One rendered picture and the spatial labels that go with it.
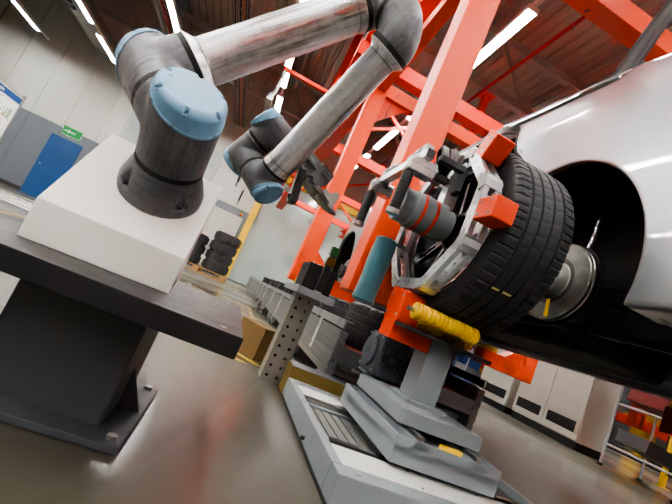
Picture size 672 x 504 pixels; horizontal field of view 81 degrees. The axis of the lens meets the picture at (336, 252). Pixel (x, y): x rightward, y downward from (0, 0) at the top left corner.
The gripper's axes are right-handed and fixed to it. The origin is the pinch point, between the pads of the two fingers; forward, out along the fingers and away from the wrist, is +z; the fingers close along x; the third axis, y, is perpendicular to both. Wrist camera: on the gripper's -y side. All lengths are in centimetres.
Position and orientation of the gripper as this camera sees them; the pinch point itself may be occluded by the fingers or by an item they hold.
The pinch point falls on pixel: (331, 213)
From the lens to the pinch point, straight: 126.6
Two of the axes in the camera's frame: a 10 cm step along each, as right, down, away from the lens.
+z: 6.1, 7.7, 2.1
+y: 7.2, -6.4, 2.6
